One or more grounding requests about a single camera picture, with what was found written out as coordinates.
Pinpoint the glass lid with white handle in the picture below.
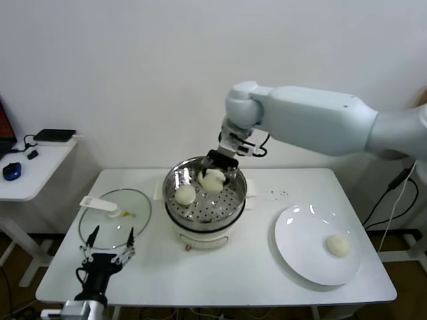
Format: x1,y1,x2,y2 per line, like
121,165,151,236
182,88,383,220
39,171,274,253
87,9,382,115
78,188,153,251

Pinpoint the steel steamer pot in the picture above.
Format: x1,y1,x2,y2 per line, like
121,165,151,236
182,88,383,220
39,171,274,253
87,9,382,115
153,178,258,251

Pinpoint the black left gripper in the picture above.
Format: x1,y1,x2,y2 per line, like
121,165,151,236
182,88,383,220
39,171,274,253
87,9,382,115
73,225,137,301

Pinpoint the flat black device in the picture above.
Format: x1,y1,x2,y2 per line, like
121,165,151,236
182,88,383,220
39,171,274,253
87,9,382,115
33,129,77,143

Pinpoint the blue black computer mouse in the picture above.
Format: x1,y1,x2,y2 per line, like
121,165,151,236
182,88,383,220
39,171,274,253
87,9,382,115
2,162,23,181

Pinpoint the black floor cable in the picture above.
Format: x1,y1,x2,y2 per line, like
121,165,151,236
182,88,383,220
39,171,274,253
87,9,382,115
0,265,14,320

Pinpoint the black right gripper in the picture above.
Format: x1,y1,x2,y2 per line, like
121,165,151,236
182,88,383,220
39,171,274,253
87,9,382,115
199,149,239,187

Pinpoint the white hanging cable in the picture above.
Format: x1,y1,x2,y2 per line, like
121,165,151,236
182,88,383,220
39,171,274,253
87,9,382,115
379,159,418,254

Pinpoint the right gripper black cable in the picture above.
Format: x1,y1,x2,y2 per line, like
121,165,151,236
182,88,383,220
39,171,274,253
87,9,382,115
252,132,271,157

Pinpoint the white side table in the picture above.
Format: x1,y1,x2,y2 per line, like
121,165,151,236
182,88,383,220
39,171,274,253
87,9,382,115
0,135,84,288

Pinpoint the stainless steel steamer basket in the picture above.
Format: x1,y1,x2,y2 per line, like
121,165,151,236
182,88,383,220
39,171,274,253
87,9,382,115
163,155,250,231

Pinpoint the large white plate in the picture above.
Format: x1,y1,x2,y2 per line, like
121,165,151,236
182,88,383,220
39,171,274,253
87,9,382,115
274,205,363,287

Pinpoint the black power cable with adapter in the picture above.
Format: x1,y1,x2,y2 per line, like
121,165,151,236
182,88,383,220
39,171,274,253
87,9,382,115
362,168,420,231

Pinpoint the laptop with red screen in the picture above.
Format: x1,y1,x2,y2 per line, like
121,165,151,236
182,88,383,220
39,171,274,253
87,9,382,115
0,98,17,160

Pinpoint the thin black desk cable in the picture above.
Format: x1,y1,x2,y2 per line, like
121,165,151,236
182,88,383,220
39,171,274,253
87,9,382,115
9,134,39,154

